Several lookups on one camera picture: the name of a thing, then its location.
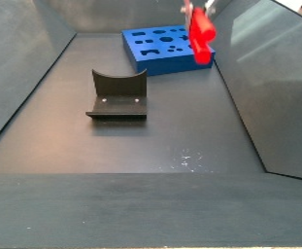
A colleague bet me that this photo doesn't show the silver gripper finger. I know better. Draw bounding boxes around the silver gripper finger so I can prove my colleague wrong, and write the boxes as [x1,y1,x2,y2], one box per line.
[180,0,193,29]
[204,0,217,16]

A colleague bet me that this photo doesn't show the red square-circle peg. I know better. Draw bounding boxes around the red square-circle peg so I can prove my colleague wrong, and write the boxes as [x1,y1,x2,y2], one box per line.
[188,7,217,64]

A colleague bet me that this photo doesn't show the blue foam shape board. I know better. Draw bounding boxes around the blue foam shape board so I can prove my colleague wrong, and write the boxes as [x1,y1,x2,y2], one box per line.
[123,25,215,76]

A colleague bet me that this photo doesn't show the dark grey curved fixture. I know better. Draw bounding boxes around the dark grey curved fixture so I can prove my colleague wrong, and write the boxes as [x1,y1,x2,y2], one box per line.
[85,71,147,119]

